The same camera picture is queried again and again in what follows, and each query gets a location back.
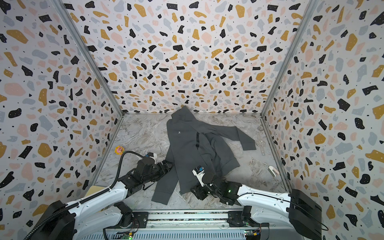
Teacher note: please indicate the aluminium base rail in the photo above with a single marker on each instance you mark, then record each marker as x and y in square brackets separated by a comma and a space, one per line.
[181, 225]

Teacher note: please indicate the left corner aluminium post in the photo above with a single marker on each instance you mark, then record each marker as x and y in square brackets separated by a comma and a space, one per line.
[65, 16]

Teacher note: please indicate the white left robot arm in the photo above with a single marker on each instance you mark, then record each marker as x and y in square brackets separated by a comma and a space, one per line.
[103, 209]

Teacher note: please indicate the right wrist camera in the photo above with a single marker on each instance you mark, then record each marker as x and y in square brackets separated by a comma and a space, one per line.
[199, 173]

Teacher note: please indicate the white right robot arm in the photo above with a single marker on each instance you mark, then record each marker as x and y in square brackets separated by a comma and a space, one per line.
[293, 210]

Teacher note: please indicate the dark grey zip jacket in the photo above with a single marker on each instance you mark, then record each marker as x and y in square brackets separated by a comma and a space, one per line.
[192, 144]

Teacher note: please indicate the pink yellow small toy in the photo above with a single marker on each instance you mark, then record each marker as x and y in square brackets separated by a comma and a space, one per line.
[119, 150]

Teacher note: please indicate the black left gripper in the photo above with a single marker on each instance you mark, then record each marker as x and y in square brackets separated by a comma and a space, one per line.
[165, 170]

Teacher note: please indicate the small white clip object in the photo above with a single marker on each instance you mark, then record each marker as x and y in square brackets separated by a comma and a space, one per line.
[273, 171]

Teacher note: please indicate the right corner aluminium post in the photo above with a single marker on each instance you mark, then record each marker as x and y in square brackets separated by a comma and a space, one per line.
[290, 54]

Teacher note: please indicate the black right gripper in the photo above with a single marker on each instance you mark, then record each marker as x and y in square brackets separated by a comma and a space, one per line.
[201, 190]

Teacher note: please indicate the corner aluminium post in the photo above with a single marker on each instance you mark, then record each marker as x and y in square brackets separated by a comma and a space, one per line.
[290, 54]
[65, 16]

